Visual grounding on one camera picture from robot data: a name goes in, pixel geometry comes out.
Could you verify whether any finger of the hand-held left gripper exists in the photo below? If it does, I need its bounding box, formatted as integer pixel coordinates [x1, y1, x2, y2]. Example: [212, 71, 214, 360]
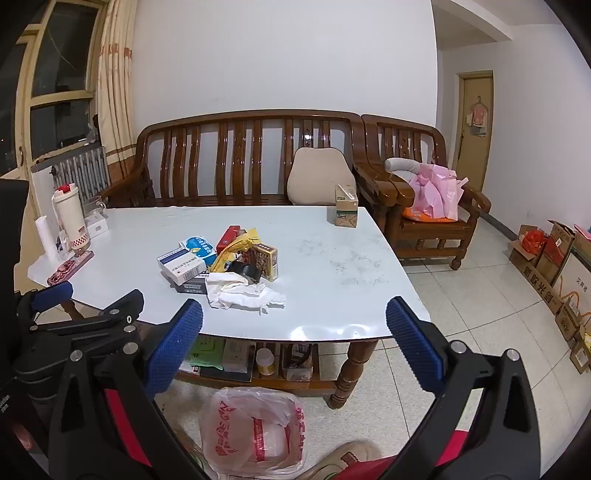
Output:
[16, 289, 145, 370]
[16, 281, 75, 324]

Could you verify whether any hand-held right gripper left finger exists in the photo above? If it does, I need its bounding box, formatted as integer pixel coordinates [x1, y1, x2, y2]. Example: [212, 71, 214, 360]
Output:
[48, 299, 208, 480]

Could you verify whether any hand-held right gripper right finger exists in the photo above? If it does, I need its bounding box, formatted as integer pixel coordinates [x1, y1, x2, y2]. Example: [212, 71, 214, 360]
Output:
[385, 296, 541, 480]

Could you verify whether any dark box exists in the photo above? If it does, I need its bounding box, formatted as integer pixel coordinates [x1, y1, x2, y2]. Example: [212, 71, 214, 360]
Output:
[177, 272, 211, 294]

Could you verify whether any white tissue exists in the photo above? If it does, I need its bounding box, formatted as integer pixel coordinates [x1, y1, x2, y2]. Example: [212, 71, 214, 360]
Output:
[204, 272, 287, 316]

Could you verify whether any white blue medicine box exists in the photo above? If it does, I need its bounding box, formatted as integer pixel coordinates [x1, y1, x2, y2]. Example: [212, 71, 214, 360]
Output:
[157, 246, 207, 286]

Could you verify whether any yellow wrapper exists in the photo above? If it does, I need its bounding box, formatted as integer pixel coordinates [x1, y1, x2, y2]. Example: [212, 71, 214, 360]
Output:
[209, 227, 262, 274]

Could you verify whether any black tape roll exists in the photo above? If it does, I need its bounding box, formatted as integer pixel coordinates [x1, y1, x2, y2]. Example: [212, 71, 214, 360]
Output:
[227, 260, 260, 283]

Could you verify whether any red printed plastic bag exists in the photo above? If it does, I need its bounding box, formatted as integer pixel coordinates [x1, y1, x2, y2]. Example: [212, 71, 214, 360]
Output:
[198, 387, 306, 476]

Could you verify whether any blue bear medicine box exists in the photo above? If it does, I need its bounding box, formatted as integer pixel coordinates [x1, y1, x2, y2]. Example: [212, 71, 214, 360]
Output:
[179, 235, 218, 266]

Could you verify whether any red cigarette box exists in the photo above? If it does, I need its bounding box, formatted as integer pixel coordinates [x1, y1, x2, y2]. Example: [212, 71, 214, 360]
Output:
[216, 225, 242, 254]

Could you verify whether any brown patterned box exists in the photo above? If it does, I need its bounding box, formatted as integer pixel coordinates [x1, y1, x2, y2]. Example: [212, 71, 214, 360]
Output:
[250, 242, 280, 282]

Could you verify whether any green packet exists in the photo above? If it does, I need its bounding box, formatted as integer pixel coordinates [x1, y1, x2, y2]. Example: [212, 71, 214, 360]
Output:
[185, 336, 227, 370]

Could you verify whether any wooden coffee table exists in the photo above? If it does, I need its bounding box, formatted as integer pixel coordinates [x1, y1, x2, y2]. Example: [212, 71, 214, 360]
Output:
[28, 205, 432, 409]

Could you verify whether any white bottle with red lid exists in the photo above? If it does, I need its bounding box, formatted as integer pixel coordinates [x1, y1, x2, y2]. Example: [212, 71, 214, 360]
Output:
[52, 183, 90, 257]

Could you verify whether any beige flat box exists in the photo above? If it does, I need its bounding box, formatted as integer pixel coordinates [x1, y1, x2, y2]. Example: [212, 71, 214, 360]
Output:
[222, 340, 257, 372]

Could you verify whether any small yellow jar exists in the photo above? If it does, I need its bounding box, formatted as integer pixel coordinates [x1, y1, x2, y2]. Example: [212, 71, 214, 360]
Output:
[255, 347, 277, 377]

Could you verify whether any grey radiator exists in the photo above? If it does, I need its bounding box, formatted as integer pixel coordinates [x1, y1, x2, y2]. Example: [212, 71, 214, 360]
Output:
[51, 145, 112, 201]

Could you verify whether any dark open container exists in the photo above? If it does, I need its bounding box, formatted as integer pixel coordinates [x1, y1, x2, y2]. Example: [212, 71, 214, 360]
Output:
[281, 344, 320, 381]

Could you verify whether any orange seat cushion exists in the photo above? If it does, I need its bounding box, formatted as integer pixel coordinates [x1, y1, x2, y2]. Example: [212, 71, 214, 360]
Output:
[402, 207, 462, 223]

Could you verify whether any person's beige shoe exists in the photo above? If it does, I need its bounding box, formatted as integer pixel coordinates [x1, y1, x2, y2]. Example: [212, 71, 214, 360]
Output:
[295, 440, 384, 480]

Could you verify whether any pink plastic bag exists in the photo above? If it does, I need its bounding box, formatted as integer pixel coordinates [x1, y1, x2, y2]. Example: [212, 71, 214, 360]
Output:
[409, 164, 468, 221]

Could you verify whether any brown drink carton box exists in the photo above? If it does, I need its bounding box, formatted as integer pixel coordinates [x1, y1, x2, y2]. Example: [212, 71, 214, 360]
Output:
[327, 183, 359, 229]

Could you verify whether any wooden armchair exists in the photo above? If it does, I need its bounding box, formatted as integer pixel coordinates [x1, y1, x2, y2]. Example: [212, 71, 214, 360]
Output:
[353, 114, 492, 271]

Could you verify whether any row of cardboard boxes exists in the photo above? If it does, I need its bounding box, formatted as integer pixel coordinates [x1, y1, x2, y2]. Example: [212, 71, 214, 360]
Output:
[508, 220, 591, 376]

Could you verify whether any beige patterned curtain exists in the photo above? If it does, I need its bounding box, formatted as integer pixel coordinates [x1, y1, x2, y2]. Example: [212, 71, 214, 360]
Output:
[95, 0, 139, 185]

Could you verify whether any grey roll pillow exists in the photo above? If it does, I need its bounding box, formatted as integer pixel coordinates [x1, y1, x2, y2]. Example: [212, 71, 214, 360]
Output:
[384, 158, 432, 183]

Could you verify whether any yellow framed window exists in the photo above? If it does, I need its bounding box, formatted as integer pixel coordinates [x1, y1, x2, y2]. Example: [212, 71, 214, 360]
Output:
[0, 0, 109, 176]

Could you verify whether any beige cushion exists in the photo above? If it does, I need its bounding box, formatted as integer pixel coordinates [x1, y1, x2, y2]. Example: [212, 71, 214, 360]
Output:
[286, 147, 357, 206]

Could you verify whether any yellow wooden door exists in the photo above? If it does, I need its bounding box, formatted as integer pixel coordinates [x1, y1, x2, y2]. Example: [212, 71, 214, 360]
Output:
[452, 71, 494, 192]

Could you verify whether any pink door hanging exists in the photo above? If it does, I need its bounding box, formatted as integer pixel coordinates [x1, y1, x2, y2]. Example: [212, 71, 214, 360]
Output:
[466, 97, 489, 137]

